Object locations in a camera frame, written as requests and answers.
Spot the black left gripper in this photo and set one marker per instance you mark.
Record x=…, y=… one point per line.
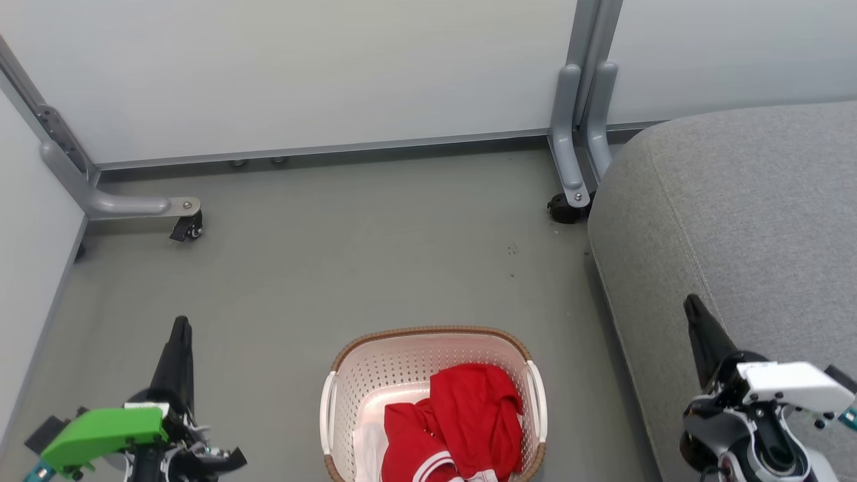
x=191, y=448

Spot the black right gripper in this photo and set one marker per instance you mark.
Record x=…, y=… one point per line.
x=733, y=388

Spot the red garment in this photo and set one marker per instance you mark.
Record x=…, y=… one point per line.
x=469, y=415

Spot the grey fabric sofa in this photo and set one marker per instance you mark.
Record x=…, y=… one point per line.
x=750, y=214

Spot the black caster wheel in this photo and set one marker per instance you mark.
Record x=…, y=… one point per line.
x=566, y=209
x=187, y=227

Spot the grey curved partition foot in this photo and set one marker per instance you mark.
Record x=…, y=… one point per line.
x=114, y=203
x=566, y=134
x=598, y=120

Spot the white perforated laundry basket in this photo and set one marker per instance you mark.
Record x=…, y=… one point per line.
x=402, y=375

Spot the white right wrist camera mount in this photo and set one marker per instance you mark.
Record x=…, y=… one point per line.
x=793, y=385

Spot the green left wrist camera mount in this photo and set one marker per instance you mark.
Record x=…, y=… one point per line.
x=100, y=432

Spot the grey partition bottom rail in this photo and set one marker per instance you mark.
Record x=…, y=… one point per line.
x=335, y=150

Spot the grey partition post with bracket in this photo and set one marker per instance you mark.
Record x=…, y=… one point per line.
x=40, y=110

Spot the grey double partition post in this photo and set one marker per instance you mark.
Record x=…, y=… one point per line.
x=592, y=33

